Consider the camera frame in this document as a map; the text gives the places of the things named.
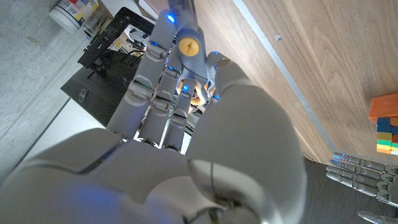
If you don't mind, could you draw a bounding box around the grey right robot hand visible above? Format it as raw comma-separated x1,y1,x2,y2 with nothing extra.
0,9,308,224

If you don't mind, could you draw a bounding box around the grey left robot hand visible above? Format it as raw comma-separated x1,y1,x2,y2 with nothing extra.
325,151,398,224

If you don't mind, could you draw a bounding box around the multicolour Rubik's cube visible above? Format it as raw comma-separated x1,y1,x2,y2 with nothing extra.
368,92,398,156

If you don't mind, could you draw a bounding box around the black computer monitor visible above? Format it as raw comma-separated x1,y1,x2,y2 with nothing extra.
60,6,158,128

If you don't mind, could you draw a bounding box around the white labelled canister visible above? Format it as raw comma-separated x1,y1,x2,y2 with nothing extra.
49,0,100,34

